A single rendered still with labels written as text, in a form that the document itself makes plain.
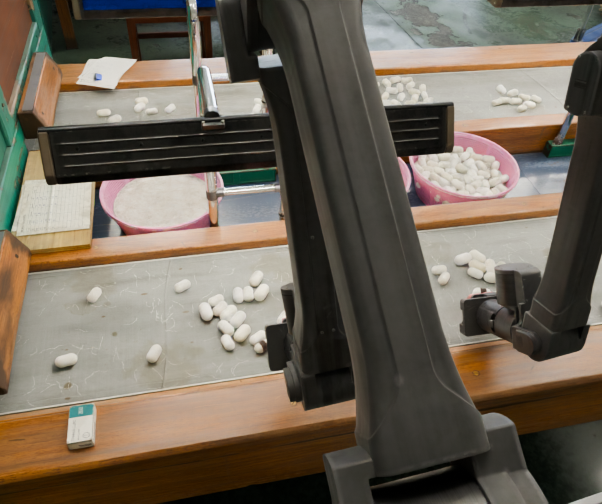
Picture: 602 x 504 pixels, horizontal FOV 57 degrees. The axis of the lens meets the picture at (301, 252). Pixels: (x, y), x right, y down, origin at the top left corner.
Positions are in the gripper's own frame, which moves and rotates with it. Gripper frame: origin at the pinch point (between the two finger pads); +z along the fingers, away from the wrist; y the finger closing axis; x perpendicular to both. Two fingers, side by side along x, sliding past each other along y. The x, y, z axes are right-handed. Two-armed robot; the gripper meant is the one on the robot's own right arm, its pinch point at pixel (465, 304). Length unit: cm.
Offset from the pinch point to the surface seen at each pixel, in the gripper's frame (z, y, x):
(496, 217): 17.6, -17.3, -14.1
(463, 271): 8.6, -4.2, -4.6
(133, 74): 73, 61, -59
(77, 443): -15, 68, 9
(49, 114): 48, 80, -46
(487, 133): 43, -30, -34
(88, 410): -11, 67, 6
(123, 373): -1, 63, 4
